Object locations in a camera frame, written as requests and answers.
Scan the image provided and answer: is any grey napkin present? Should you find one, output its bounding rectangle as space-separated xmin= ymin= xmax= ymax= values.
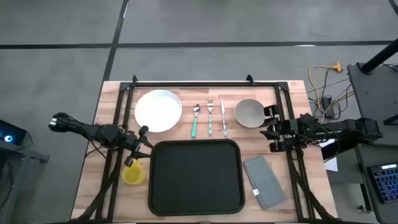
xmin=243 ymin=155 xmax=288 ymax=210

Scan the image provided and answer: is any teal handled spoon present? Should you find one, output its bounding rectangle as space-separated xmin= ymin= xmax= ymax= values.
xmin=190 ymin=103 xmax=201 ymax=139

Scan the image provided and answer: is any dark grey desk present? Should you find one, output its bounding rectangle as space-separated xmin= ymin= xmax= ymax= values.
xmin=354 ymin=142 xmax=398 ymax=224
xmin=346 ymin=62 xmax=398 ymax=147

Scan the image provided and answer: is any black power adapter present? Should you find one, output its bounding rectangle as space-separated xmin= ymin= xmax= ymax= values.
xmin=320 ymin=95 xmax=335 ymax=119

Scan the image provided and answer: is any black floor cable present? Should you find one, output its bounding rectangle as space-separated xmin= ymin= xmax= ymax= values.
xmin=307 ymin=68 xmax=355 ymax=125

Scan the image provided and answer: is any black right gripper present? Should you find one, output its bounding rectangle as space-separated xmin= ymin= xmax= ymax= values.
xmin=259 ymin=105 xmax=301 ymax=153

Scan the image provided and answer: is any black plastic tray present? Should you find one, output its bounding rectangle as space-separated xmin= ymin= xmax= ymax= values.
xmin=147 ymin=139 xmax=246 ymax=217

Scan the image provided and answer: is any teal handled fork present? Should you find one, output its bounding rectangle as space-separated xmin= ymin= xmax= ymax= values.
xmin=206 ymin=100 xmax=215 ymax=136

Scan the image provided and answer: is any white paper sheet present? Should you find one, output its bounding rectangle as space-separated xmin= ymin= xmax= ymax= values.
xmin=320 ymin=138 xmax=339 ymax=172

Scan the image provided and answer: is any grey side cart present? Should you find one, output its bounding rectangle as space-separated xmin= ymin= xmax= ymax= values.
xmin=0 ymin=119 xmax=50 ymax=224

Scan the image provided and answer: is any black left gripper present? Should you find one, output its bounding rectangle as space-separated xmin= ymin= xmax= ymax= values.
xmin=123 ymin=125 xmax=155 ymax=168

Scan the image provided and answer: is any black aluminium table frame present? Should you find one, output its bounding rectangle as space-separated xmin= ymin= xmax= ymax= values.
xmin=70 ymin=74 xmax=336 ymax=224

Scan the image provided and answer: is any black device with blue light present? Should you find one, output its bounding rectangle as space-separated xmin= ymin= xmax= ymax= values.
xmin=0 ymin=119 xmax=27 ymax=147

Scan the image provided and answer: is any grey round bowl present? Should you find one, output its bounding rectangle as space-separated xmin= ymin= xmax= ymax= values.
xmin=234 ymin=98 xmax=267 ymax=129

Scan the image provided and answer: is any silver table knife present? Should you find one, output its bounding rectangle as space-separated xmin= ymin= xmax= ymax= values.
xmin=220 ymin=98 xmax=229 ymax=138

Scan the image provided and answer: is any white round plate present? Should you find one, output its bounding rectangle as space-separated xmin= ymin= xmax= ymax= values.
xmin=134 ymin=89 xmax=183 ymax=134

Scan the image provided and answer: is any yellow extension cable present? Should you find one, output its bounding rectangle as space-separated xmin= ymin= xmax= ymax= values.
xmin=307 ymin=62 xmax=343 ymax=106

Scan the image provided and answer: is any black desk crossbar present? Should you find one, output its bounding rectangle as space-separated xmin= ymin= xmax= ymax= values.
xmin=322 ymin=141 xmax=340 ymax=161

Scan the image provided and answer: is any yellow plastic cup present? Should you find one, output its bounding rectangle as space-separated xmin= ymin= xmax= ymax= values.
xmin=121 ymin=159 xmax=146 ymax=185

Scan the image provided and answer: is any black diagonal pole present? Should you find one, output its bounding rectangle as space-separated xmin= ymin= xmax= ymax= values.
xmin=360 ymin=39 xmax=398 ymax=75

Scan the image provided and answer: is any backlit computer keyboard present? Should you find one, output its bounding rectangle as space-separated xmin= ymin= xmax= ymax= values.
xmin=366 ymin=163 xmax=398 ymax=205

